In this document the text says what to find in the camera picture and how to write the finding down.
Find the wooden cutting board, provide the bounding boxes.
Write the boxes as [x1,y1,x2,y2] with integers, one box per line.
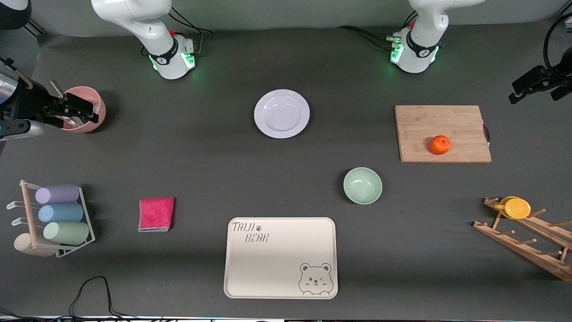
[395,105,492,163]

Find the black left arm base cables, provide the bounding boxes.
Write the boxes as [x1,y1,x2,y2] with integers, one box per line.
[337,11,418,52]

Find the wooden rack rod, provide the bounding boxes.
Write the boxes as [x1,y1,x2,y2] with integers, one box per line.
[20,180,40,250]

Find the pale green bowl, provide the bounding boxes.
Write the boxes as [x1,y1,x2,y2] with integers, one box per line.
[343,167,383,205]

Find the metal scoop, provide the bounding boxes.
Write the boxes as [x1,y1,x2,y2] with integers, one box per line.
[50,80,86,128]

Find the blue cup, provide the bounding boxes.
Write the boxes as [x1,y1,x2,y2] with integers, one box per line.
[38,203,84,223]

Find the green cup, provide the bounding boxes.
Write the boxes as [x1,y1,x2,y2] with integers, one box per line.
[43,221,90,246]

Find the black floor cable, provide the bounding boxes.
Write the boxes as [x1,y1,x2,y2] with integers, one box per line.
[0,276,135,321]

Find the black arm base cables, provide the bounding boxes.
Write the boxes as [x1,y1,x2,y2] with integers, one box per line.
[337,11,418,52]
[142,7,214,59]

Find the yellow cup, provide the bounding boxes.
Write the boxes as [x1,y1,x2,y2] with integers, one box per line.
[494,196,532,220]

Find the beige bear print tray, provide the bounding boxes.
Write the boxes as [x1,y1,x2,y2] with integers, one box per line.
[223,217,339,299]

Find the beige cup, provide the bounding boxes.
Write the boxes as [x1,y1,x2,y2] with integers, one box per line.
[13,233,56,258]

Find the pink folded cloth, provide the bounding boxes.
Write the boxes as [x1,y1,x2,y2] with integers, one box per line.
[138,197,175,233]

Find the pink bowl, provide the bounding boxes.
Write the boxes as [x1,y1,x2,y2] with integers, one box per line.
[62,86,107,134]

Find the purple cup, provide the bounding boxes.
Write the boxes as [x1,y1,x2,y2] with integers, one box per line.
[35,184,80,205]

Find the wooden dish rack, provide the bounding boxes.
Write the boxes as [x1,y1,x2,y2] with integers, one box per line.
[473,197,572,282]

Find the white round plate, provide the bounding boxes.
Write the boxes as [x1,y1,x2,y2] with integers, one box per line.
[254,89,310,139]

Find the black right arm base cables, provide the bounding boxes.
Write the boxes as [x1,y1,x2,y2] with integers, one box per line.
[142,7,214,59]

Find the orange fruit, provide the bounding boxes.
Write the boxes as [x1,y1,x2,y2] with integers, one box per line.
[429,135,451,155]

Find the white wire cup rack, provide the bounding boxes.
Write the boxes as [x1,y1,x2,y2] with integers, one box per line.
[6,180,96,258]

